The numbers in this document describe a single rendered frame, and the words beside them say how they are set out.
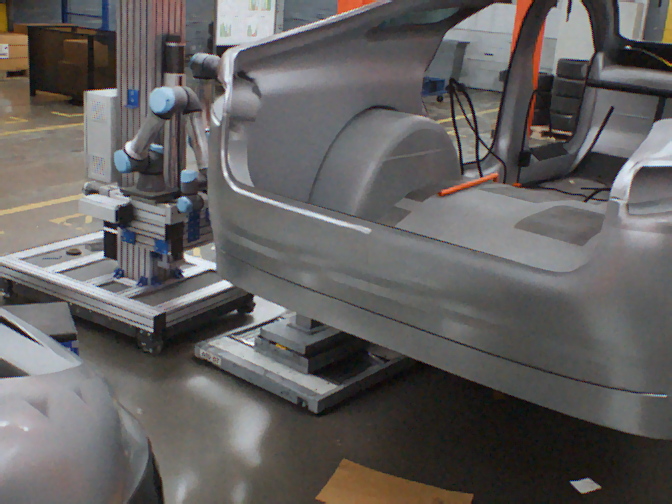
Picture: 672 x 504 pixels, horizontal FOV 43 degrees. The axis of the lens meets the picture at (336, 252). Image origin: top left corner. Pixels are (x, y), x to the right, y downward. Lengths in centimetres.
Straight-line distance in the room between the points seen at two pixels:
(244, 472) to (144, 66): 214
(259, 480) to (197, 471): 25
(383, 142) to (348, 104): 25
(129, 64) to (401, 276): 248
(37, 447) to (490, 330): 180
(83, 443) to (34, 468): 10
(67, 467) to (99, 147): 402
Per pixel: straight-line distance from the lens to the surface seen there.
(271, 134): 338
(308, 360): 412
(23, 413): 85
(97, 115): 478
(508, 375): 254
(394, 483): 354
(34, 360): 128
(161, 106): 403
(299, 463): 362
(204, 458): 364
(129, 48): 464
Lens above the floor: 190
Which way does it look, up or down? 18 degrees down
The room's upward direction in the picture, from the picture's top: 4 degrees clockwise
